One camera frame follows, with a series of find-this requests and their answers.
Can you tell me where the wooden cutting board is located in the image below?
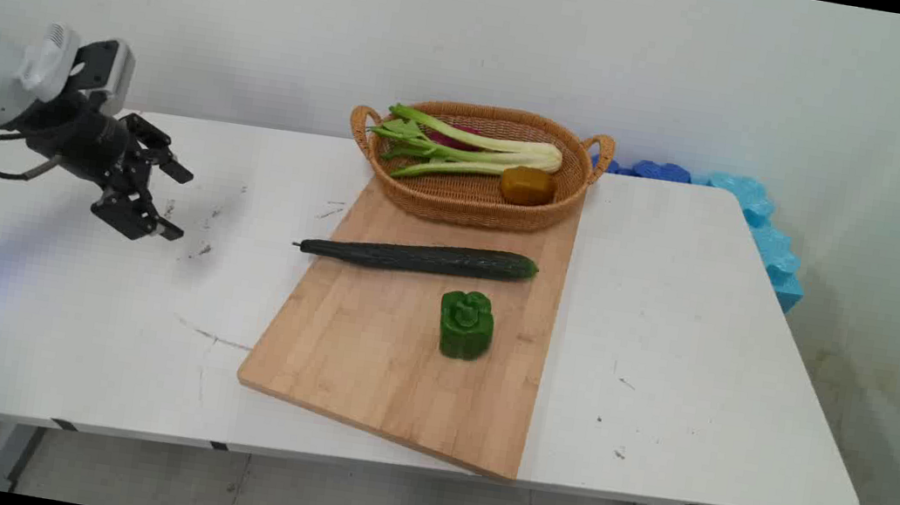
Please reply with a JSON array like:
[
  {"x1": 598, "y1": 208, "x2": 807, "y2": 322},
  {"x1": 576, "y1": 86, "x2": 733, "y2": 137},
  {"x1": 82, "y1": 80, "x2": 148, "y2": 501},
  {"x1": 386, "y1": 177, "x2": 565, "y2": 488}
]
[{"x1": 227, "y1": 159, "x2": 583, "y2": 488}]

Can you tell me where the green bell pepper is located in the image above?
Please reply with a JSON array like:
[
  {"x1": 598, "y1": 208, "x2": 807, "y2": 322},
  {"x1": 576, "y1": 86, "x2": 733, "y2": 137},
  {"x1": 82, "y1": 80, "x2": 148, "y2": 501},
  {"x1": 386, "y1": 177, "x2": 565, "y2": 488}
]
[{"x1": 433, "y1": 287, "x2": 500, "y2": 365}]

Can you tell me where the woven wicker basket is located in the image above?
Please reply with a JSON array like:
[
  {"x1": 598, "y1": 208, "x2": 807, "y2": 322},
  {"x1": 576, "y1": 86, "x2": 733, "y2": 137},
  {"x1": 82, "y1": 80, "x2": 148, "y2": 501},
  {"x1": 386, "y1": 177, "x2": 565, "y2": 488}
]
[{"x1": 337, "y1": 87, "x2": 619, "y2": 246}]

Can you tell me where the dark green cucumber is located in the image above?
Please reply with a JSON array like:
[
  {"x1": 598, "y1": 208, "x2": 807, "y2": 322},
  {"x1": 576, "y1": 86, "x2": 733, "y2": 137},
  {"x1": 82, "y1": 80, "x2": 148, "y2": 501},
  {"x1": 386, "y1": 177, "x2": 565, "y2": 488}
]
[{"x1": 290, "y1": 222, "x2": 542, "y2": 290}]

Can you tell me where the green bok choy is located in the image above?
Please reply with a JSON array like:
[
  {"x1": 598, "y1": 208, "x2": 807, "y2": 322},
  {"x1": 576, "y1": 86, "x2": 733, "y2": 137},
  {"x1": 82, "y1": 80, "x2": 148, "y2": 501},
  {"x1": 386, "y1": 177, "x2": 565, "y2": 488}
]
[{"x1": 362, "y1": 100, "x2": 568, "y2": 201}]

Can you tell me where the purple vegetable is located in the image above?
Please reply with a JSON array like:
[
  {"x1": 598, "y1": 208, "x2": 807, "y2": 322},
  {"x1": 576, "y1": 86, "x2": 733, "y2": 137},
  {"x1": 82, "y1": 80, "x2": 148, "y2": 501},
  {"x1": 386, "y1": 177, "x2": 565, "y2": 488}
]
[{"x1": 427, "y1": 121, "x2": 486, "y2": 154}]

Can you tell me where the brown potato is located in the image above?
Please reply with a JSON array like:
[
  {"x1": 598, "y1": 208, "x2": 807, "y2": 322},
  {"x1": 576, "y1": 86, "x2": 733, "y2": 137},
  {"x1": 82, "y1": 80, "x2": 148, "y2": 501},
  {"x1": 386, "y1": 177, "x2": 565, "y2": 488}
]
[{"x1": 498, "y1": 163, "x2": 559, "y2": 210}]

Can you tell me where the light blue foam piece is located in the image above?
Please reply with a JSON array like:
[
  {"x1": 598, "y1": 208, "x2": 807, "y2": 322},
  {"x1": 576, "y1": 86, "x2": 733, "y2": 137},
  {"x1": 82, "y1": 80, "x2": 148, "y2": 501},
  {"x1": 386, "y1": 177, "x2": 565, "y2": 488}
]
[{"x1": 675, "y1": 168, "x2": 821, "y2": 317}]

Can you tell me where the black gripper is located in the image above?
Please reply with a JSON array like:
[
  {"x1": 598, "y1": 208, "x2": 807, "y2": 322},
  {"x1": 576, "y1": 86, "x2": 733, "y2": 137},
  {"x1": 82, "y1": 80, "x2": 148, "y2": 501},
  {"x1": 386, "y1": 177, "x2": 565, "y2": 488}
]
[{"x1": 13, "y1": 86, "x2": 205, "y2": 249}]

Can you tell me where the dark blue foam piece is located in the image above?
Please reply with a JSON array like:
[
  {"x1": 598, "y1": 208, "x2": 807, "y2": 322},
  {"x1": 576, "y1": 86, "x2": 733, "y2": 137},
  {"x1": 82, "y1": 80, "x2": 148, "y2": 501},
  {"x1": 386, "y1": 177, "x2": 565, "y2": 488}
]
[{"x1": 589, "y1": 151, "x2": 695, "y2": 187}]

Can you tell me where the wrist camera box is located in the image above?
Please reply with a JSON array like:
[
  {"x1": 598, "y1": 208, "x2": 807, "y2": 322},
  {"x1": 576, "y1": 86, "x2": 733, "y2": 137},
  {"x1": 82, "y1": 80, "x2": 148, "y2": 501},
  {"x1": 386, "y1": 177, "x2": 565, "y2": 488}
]
[{"x1": 66, "y1": 34, "x2": 140, "y2": 120}]

